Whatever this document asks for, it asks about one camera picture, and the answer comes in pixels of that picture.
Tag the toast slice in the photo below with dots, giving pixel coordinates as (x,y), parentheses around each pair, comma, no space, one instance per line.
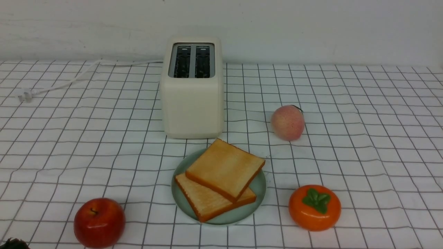
(225,169)
(208,204)

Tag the cream white toaster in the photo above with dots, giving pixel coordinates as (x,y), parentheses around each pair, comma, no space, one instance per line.
(192,88)

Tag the pink peach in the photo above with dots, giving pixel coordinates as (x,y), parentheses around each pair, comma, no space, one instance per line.
(288,122)

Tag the light green plate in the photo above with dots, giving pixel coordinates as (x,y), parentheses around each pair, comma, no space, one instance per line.
(233,217)

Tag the orange persimmon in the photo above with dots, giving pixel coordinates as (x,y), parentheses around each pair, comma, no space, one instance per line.
(314,207)

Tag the white grid tablecloth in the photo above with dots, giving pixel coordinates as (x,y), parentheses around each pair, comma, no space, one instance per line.
(373,136)

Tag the red apple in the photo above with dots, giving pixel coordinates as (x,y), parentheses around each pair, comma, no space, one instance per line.
(99,223)

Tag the dark object at left edge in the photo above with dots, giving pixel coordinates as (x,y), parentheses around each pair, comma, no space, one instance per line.
(14,243)

